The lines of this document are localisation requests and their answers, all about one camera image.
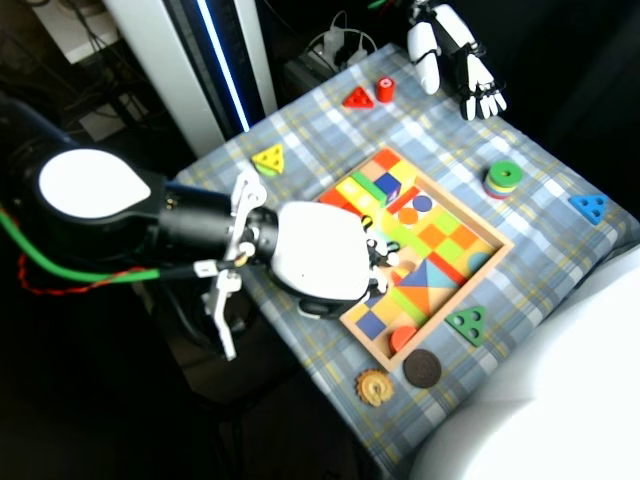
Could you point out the white power strip with plugs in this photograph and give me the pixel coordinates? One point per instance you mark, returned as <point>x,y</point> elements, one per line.
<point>332,42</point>

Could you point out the dark brown round cookie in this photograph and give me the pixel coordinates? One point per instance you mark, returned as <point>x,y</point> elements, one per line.
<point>422,368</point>

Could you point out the red triangle block with holes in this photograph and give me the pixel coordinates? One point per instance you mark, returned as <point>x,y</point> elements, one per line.
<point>358,99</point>

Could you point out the wooden tray with colourful print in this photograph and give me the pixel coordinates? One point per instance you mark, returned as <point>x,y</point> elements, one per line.
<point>440,235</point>

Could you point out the blue triangle block with holes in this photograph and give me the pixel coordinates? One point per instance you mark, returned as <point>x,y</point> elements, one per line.
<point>590,206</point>

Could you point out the white robot body shell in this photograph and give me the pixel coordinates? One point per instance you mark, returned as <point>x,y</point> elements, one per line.
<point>550,390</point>

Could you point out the white box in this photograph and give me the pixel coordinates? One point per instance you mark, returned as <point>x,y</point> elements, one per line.
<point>65,30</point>

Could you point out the yellow triangle block with holes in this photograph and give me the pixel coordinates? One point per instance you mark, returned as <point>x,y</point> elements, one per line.
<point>268,159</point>

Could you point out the tan flower-shaped cookie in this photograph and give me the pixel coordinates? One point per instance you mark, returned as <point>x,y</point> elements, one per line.
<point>374,387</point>

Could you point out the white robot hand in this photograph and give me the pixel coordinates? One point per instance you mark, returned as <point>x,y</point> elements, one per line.
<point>425,55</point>
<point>320,250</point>

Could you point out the blue wooden cube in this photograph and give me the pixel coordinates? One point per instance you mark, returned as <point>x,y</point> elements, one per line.
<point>387,185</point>

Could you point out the red wooden cube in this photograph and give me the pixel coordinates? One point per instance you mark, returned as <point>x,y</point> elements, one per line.
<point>329,197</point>
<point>387,159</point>

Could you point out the white column with blue light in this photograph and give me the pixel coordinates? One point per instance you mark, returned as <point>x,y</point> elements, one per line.
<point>150,60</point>

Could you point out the natural wood cube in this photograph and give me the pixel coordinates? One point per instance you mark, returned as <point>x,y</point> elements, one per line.
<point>371,171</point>

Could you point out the plain yellow wooden cube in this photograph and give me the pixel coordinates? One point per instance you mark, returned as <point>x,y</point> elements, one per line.
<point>402,172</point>

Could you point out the blue plaid table cloth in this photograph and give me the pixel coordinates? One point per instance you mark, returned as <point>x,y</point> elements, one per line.
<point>310,130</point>

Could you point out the green triangle block with holes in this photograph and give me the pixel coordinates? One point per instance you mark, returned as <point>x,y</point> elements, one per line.
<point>467,322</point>

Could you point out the red cylinder block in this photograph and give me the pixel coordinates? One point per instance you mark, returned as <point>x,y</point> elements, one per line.
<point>385,92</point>

